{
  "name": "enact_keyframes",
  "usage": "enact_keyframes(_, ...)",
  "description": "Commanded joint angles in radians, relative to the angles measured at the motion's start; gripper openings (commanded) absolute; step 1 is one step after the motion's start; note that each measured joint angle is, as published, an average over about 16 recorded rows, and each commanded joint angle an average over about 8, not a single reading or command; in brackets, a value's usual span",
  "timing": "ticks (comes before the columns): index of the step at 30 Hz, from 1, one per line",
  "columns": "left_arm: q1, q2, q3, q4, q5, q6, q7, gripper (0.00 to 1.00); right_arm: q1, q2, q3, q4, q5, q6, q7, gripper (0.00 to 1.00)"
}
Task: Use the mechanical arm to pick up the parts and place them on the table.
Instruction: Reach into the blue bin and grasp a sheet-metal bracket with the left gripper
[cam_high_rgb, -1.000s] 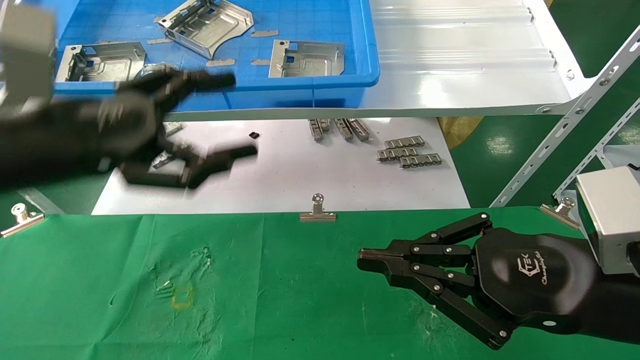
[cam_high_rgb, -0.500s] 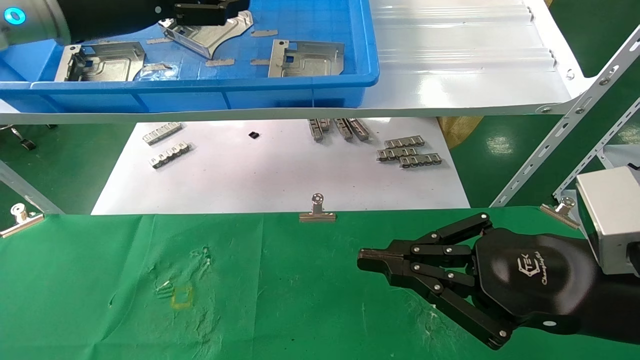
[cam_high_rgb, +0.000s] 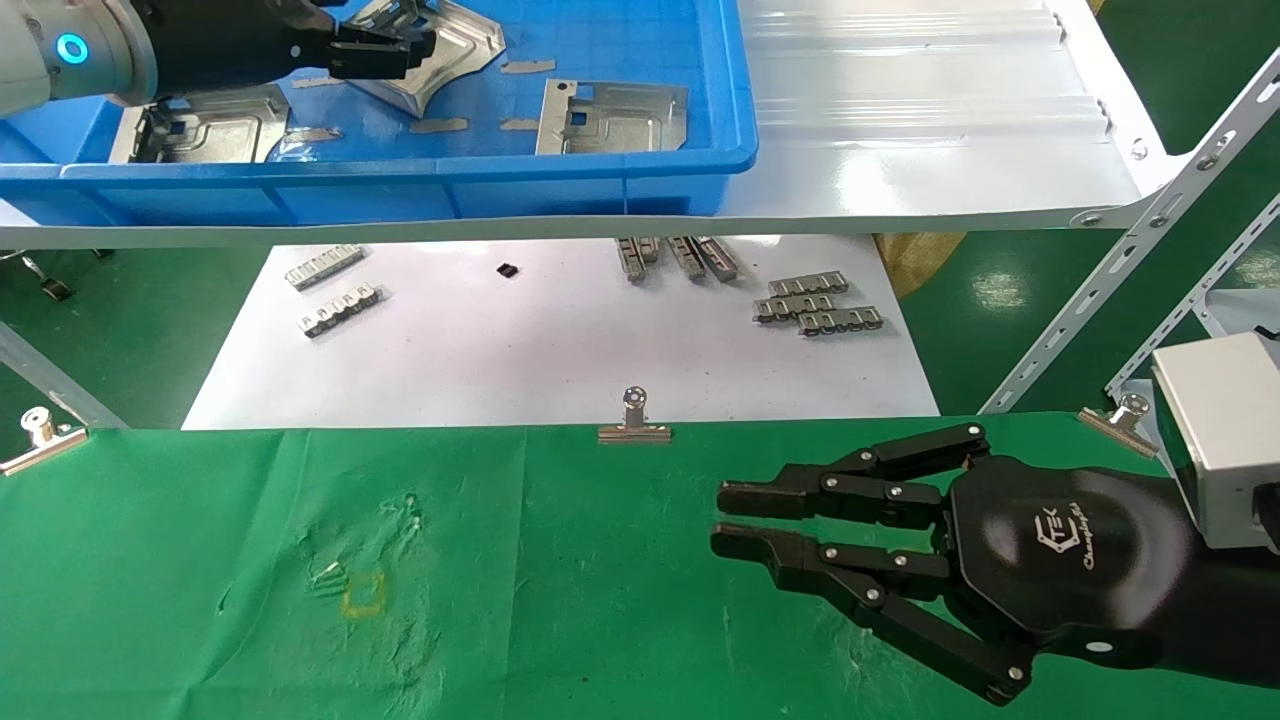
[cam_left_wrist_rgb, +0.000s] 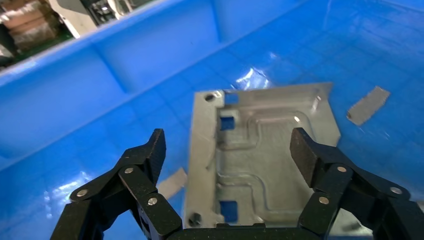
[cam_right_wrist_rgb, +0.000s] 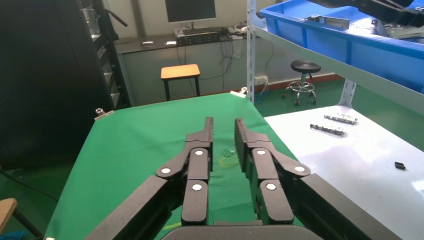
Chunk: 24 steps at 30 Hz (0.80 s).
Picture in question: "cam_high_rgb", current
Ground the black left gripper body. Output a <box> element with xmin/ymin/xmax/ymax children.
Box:
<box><xmin>143</xmin><ymin>0</ymin><xmax>338</xmax><ymax>101</ymax></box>

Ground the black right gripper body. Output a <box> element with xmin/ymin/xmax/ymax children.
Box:
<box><xmin>940</xmin><ymin>455</ymin><xmax>1201</xmax><ymax>671</ymax></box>

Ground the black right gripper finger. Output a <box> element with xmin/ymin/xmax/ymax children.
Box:
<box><xmin>717</xmin><ymin>422</ymin><xmax>993</xmax><ymax>531</ymax></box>
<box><xmin>710</xmin><ymin>522</ymin><xmax>1036</xmax><ymax>706</ymax></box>

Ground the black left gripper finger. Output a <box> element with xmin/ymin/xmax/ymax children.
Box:
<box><xmin>330</xmin><ymin>28</ymin><xmax>438</xmax><ymax>59</ymax></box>
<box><xmin>330</xmin><ymin>50</ymin><xmax>411</xmax><ymax>81</ymax></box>

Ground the bent sheet metal bracket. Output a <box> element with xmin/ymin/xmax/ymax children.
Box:
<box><xmin>345</xmin><ymin>0</ymin><xmax>507</xmax><ymax>119</ymax></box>
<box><xmin>108</xmin><ymin>85</ymin><xmax>292</xmax><ymax>164</ymax></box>
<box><xmin>537</xmin><ymin>80</ymin><xmax>690</xmax><ymax>157</ymax></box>

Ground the clear plastic film scrap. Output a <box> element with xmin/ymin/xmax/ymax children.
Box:
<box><xmin>280</xmin><ymin>135</ymin><xmax>356</xmax><ymax>163</ymax></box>

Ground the silver binder clip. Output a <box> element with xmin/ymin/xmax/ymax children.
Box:
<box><xmin>0</xmin><ymin>406</ymin><xmax>89</xmax><ymax>477</ymax></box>
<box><xmin>1078</xmin><ymin>393</ymin><xmax>1161</xmax><ymax>459</ymax></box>
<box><xmin>598</xmin><ymin>387</ymin><xmax>674</xmax><ymax>445</ymax></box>

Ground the blue plastic bin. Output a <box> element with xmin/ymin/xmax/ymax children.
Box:
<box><xmin>0</xmin><ymin>0</ymin><xmax>759</xmax><ymax>227</ymax></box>

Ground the yellow woven sack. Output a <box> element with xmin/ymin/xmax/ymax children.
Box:
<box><xmin>873</xmin><ymin>233</ymin><xmax>969</xmax><ymax>301</ymax></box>

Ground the black round wheeled stool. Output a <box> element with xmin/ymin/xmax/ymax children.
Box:
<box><xmin>0</xmin><ymin>248</ymin><xmax>113</xmax><ymax>303</ymax></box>

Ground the green table cloth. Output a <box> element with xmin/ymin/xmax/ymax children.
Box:
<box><xmin>0</xmin><ymin>412</ymin><xmax>1280</xmax><ymax>720</ymax></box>

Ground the white metal shelf board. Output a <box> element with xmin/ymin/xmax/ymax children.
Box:
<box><xmin>0</xmin><ymin>0</ymin><xmax>1191</xmax><ymax>251</ymax></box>

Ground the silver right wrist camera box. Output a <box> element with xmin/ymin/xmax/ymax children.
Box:
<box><xmin>1150</xmin><ymin>333</ymin><xmax>1280</xmax><ymax>553</ymax></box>

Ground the white perforated shelf post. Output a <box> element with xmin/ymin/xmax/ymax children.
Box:
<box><xmin>1105</xmin><ymin>195</ymin><xmax>1280</xmax><ymax>401</ymax></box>
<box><xmin>983</xmin><ymin>75</ymin><xmax>1280</xmax><ymax>416</ymax></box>
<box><xmin>0</xmin><ymin>320</ymin><xmax>129</xmax><ymax>431</ymax></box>

